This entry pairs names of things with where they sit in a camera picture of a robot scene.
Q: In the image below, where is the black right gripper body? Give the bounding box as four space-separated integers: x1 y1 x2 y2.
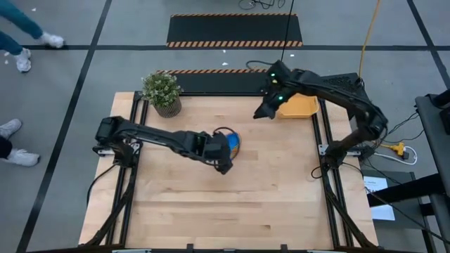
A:
259 94 281 112

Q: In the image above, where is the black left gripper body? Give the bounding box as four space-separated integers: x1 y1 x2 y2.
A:
196 132 233 166

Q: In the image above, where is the small medium blue measuring cup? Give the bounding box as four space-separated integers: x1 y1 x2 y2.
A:
226 132 242 160

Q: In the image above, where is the orange plastic basket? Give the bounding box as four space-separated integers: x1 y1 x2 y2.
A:
276 93 320 119

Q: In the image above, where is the black hazard-striped floor mat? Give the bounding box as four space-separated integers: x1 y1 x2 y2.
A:
156 69 278 96
165 13 304 48

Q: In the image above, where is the black computer case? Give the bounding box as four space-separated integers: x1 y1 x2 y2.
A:
316 72 368 94

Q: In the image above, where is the potted plant in slatted pot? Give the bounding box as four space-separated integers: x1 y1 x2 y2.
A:
141 72 184 119

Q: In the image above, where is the yellow power adapter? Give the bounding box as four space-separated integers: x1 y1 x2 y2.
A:
381 141 409 158

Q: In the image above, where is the white paper sheet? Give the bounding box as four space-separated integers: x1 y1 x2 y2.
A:
363 175 397 221

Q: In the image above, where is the black metal beam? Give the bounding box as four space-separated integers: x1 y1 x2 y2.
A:
366 174 450 208

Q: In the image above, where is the person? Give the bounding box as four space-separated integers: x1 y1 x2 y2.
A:
0 0 66 74
0 118 41 168

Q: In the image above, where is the black hanging cable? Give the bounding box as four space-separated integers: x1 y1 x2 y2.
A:
279 0 295 64

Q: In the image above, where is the black aluminium table frame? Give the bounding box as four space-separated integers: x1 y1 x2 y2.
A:
79 90 379 253

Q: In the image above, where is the yellow hanging cable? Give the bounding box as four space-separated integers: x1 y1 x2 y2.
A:
357 0 383 80

